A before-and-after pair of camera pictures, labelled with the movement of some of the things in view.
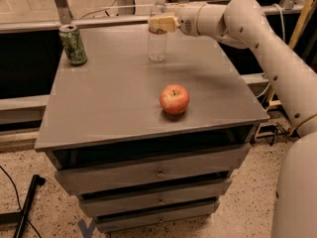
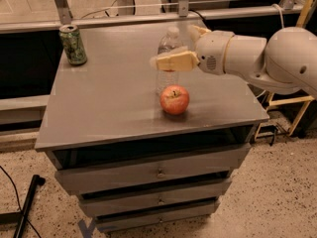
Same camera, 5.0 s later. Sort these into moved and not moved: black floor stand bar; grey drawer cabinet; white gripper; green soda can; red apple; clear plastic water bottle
Moved: white gripper; clear plastic water bottle
Not moved: grey drawer cabinet; black floor stand bar; green soda can; red apple
